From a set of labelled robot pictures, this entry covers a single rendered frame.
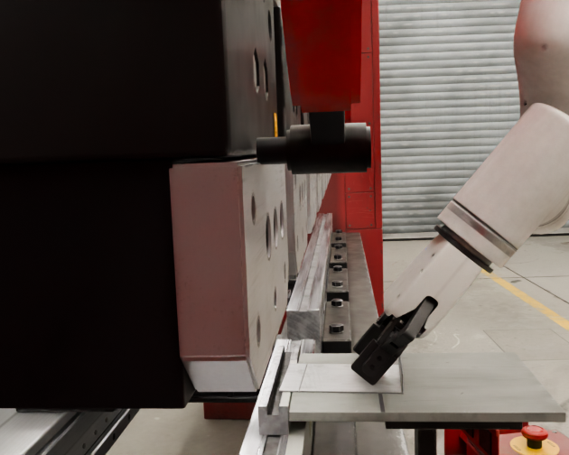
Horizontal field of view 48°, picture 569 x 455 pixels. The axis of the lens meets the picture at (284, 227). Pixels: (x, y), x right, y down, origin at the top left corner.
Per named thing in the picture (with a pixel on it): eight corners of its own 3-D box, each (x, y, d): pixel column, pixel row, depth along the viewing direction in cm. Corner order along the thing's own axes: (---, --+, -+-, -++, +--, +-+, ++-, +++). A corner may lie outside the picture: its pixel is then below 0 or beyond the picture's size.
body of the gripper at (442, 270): (437, 213, 72) (375, 287, 75) (447, 224, 62) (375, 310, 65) (489, 254, 72) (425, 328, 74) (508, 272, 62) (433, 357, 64)
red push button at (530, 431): (553, 455, 98) (554, 432, 98) (528, 457, 98) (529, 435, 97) (539, 443, 102) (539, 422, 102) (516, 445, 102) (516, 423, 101)
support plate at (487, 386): (566, 422, 60) (566, 412, 60) (288, 422, 63) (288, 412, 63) (515, 359, 78) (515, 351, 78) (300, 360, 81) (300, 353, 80)
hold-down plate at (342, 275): (349, 302, 157) (349, 291, 157) (327, 302, 158) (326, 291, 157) (347, 278, 187) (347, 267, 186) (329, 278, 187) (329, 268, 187)
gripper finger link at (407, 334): (435, 276, 67) (402, 309, 70) (423, 314, 60) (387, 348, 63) (443, 283, 67) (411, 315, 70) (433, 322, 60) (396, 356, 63)
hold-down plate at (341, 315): (351, 355, 117) (351, 339, 117) (321, 356, 118) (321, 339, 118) (349, 313, 147) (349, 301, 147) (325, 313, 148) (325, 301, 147)
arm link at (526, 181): (469, 212, 73) (442, 190, 66) (547, 120, 71) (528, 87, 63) (527, 258, 69) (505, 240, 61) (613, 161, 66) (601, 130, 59)
